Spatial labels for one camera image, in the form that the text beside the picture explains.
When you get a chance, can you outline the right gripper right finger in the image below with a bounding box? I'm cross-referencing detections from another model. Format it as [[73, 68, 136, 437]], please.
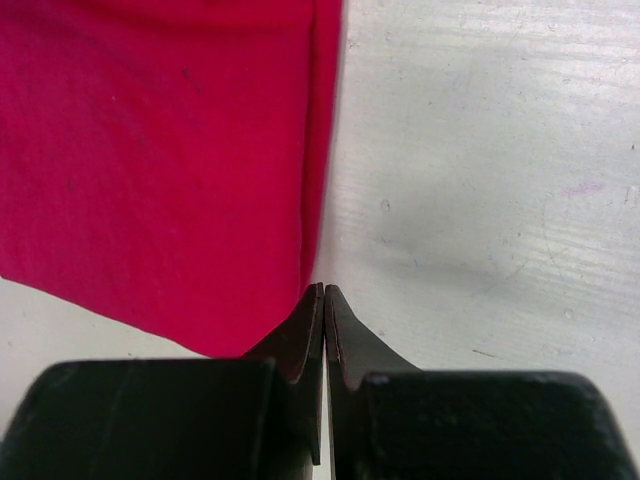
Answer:
[[324, 285, 639, 479]]

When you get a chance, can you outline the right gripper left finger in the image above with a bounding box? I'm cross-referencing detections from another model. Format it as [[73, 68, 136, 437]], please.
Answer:
[[1, 284, 324, 479]]

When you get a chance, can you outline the crimson pink t shirt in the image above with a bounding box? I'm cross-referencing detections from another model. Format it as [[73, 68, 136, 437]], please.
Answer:
[[1, 1, 343, 357]]

